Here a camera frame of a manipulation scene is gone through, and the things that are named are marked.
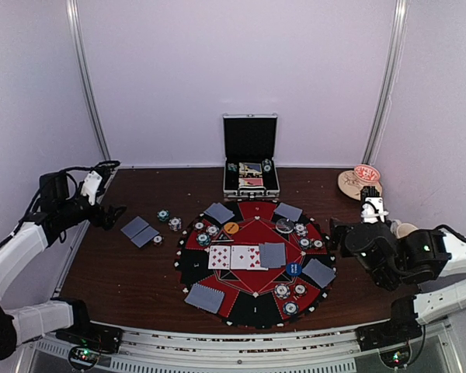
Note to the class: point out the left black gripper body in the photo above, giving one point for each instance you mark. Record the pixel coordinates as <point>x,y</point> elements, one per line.
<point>96,219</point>

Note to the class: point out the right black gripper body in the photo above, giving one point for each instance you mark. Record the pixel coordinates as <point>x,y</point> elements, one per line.
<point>340,229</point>

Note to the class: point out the dark blue green chip stack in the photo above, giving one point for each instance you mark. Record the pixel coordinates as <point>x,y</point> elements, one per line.
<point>163,215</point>

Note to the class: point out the face down community card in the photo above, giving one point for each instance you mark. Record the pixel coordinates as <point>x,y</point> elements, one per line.
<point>272,255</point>

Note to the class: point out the eight of hearts card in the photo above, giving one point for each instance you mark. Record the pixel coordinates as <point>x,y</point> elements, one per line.
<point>253,262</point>

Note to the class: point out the teal chip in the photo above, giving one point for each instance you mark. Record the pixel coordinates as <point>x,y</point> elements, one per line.
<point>203,240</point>

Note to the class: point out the eight of diamonds card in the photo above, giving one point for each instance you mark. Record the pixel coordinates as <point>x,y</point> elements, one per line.
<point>219,257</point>

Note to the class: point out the blue checkered card deck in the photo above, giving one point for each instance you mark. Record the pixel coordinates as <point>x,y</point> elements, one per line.
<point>205,298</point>

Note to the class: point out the ace of diamonds card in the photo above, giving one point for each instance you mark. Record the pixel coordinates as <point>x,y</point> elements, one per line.
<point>239,259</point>

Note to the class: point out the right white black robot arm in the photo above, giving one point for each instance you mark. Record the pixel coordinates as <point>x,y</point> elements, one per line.
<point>421,256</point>

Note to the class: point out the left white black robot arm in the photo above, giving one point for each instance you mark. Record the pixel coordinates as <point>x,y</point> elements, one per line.
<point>64,199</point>

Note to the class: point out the chip stack under right arm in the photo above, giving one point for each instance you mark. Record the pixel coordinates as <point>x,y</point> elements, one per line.
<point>402,229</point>

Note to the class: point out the round wooden board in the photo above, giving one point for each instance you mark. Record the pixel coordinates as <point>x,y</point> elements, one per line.
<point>351,185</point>

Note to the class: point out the red black chip stack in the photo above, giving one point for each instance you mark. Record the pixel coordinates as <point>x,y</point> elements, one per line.
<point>157,240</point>

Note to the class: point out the blue small blind button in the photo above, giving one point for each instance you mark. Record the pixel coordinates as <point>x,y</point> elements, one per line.
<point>294,269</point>

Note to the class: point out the clear dealer button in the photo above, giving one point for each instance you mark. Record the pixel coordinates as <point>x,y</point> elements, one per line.
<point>284,226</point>

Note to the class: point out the red white patterned bowl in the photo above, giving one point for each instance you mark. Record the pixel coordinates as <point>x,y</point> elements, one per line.
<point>366,173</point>

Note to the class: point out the white chip stack near ten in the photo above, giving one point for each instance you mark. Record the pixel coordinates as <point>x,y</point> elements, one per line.
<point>282,291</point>

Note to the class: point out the round red black poker mat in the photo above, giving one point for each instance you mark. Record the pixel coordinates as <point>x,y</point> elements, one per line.
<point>249,299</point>

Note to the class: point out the chip on seat five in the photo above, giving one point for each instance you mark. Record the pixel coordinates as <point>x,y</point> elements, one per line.
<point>212,230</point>

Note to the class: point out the chips in case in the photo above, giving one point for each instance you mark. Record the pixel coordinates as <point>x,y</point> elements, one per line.
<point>267,165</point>

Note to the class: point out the card decks in case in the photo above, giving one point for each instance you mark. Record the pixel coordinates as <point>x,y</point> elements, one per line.
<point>250,174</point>

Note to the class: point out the yellow big blind button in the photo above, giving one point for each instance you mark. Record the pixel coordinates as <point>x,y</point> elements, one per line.
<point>231,228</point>

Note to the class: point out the aluminium poker case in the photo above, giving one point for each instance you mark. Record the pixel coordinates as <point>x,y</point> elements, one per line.
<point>249,138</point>

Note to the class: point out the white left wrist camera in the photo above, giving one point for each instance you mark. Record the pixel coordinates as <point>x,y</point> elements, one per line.
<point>90,186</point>

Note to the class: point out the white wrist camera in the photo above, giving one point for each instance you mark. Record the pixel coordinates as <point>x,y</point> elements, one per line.
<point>90,186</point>
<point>372,206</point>

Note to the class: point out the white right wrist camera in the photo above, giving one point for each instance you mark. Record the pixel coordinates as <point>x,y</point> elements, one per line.
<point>372,206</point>

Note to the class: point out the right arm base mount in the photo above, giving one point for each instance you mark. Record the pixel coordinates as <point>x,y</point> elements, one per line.
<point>401,327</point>

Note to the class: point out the aluminium front rail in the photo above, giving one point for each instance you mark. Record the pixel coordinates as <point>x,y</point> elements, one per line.
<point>324,350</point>

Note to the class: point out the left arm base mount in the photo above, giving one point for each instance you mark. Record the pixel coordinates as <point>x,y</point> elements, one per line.
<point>97,337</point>

